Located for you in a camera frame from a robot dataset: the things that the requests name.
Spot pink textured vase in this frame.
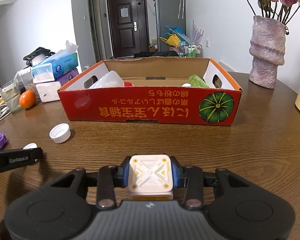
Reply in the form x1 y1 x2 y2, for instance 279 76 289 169
249 16 287 89

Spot dark brown door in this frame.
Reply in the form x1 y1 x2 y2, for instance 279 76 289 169
107 0 149 58

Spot wire storage rack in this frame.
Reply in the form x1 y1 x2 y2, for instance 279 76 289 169
178 41 203 58

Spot red cardboard box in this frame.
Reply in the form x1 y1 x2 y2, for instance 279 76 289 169
58 57 242 126

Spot clear container with nuts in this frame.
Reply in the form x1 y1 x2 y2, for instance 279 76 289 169
18 67 40 99

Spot grey refrigerator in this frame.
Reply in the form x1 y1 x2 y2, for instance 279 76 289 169
154 0 186 51

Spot white plastic bag in box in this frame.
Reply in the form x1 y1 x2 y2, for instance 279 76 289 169
89 70 125 89

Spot purple tissue pack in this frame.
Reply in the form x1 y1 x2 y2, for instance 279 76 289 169
35 68 80 104

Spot black bag on chair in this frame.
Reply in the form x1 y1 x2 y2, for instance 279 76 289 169
133 50 179 59

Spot orange fruit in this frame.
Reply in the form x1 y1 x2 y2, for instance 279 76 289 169
19 90 37 109

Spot blue tissue pack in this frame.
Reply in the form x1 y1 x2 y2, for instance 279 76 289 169
31 41 78 83

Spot clear drinking glass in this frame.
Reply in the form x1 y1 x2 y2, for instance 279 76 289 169
0 80 21 113

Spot green plastic bottle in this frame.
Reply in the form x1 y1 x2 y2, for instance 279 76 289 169
189 75 210 88

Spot white bottle cap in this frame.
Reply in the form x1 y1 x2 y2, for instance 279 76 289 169
49 123 71 144
23 142 38 150

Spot yellow and blue bags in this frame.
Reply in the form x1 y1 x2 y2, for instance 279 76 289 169
159 25 190 47

